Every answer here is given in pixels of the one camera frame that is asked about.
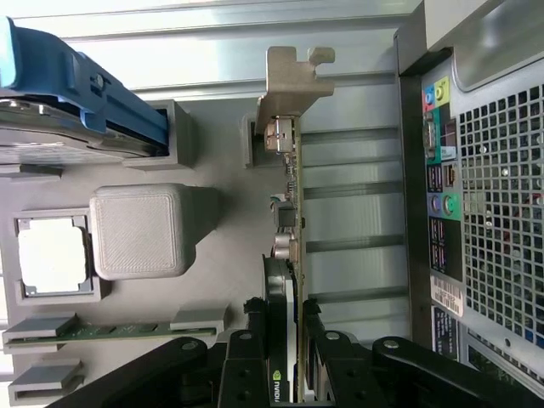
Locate grey parts rack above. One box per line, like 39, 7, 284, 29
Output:
0, 99, 309, 408

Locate black open PC case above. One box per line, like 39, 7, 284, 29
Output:
393, 0, 544, 408

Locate green RAM stick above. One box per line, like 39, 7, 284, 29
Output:
4, 321, 218, 343

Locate silver CPU chip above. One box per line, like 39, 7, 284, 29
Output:
16, 217, 94, 298

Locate silver hard disk drive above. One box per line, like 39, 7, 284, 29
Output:
0, 95, 156, 167

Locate hard drive in blue caddy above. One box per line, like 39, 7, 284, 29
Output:
0, 16, 171, 156

